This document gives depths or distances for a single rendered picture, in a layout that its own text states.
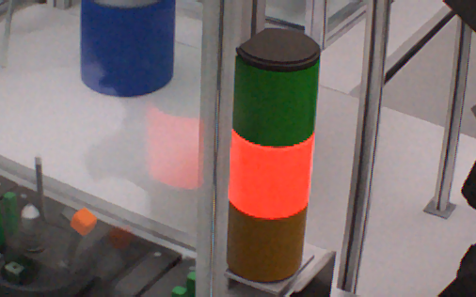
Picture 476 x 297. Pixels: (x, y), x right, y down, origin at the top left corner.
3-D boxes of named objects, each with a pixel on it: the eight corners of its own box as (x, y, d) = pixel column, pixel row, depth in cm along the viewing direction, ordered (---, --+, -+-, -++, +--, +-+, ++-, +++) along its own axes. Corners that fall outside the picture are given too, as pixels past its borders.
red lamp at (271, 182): (322, 190, 71) (328, 123, 68) (284, 227, 67) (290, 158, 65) (254, 166, 73) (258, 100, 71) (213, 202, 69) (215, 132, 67)
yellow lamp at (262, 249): (314, 253, 74) (322, 192, 71) (278, 291, 70) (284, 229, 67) (249, 229, 76) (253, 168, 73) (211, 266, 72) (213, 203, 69)
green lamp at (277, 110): (328, 121, 68) (334, 50, 66) (290, 157, 65) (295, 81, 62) (258, 99, 70) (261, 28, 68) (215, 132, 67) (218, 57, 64)
